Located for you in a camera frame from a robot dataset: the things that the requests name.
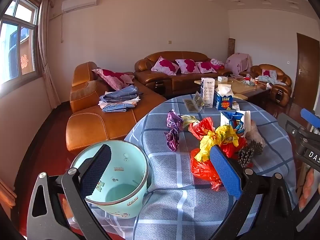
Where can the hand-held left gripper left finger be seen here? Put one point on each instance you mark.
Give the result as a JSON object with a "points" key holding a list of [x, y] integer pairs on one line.
{"points": [[97, 170]]}

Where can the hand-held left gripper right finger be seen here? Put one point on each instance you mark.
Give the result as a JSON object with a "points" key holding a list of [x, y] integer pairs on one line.
{"points": [[225, 172]]}

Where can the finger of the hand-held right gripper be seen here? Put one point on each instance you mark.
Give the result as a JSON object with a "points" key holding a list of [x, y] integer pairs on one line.
{"points": [[311, 117], [283, 118]]}

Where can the red plastic bag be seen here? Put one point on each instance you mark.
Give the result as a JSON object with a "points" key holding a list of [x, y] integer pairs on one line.
{"points": [[202, 167], [201, 130]]}

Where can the mint green cartoon bin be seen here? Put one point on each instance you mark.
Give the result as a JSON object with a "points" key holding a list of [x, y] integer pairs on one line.
{"points": [[125, 170]]}

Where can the bright yellow red-printed bag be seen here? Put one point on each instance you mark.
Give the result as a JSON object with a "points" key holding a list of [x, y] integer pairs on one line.
{"points": [[220, 135]]}

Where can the purple foil wrapper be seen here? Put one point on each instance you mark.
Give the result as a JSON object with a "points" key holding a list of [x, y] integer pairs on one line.
{"points": [[173, 122]]}

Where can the person's right hand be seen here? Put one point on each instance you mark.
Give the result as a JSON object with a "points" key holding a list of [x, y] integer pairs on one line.
{"points": [[310, 181]]}

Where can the brown leather armchair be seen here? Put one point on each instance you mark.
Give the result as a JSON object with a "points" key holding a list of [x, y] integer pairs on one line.
{"points": [[280, 92]]}

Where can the dark pine cone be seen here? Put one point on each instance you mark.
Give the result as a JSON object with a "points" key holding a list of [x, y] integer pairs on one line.
{"points": [[246, 156]]}

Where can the light blue clothes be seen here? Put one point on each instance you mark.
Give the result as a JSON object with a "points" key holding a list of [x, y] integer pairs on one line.
{"points": [[271, 80]]}

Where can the brown wooden door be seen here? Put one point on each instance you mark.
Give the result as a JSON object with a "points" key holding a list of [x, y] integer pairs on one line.
{"points": [[307, 75]]}

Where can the brown leather chaise lounge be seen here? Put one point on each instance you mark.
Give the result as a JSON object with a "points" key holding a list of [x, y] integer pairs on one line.
{"points": [[92, 125]]}

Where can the wooden coffee table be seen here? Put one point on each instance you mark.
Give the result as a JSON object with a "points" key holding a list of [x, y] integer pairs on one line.
{"points": [[245, 90]]}

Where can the small white sachet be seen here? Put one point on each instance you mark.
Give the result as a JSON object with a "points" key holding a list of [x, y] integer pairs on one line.
{"points": [[235, 105]]}

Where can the crushed white blue carton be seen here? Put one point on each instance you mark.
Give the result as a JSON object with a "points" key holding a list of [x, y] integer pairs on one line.
{"points": [[232, 120]]}

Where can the blue plaid tablecloth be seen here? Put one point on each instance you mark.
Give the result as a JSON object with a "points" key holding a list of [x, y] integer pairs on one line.
{"points": [[180, 205]]}

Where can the blue carton with white top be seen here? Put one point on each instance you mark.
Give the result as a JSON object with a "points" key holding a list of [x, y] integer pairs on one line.
{"points": [[222, 100]]}

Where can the pink floral cover cloth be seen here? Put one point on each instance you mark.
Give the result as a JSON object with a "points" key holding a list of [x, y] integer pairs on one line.
{"points": [[237, 61]]}

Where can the folded blue plaid sheets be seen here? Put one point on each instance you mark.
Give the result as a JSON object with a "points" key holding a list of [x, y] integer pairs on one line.
{"points": [[120, 97]]}

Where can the clear packet brown contents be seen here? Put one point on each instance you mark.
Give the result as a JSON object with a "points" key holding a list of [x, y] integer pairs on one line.
{"points": [[190, 105], [198, 101]]}

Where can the tall white carton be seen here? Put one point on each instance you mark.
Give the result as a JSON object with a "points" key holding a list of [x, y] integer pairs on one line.
{"points": [[207, 92]]}

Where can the tall patterned cylinder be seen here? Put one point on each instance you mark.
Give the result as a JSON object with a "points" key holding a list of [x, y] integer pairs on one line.
{"points": [[231, 46]]}

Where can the pink floral sofa pillow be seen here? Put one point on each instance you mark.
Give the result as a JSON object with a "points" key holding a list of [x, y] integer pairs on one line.
{"points": [[187, 66], [206, 67], [165, 65]]}

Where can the large pink floral pillow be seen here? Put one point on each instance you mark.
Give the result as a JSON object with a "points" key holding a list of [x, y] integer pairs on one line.
{"points": [[112, 77]]}

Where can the orange curtain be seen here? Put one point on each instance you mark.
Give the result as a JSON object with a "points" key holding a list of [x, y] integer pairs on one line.
{"points": [[6, 192]]}

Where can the brown leather sofa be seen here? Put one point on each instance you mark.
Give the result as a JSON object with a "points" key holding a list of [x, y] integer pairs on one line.
{"points": [[180, 82]]}

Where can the red paper window decoration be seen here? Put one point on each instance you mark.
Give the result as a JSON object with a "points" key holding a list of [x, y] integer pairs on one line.
{"points": [[24, 61]]}

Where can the white air conditioner pipe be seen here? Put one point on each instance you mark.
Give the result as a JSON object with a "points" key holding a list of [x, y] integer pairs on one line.
{"points": [[61, 27]]}

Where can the window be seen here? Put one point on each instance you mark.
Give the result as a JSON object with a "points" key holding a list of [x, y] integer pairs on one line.
{"points": [[22, 42]]}

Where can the white air conditioner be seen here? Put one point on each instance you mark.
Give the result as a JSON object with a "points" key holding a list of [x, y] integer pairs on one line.
{"points": [[78, 3]]}

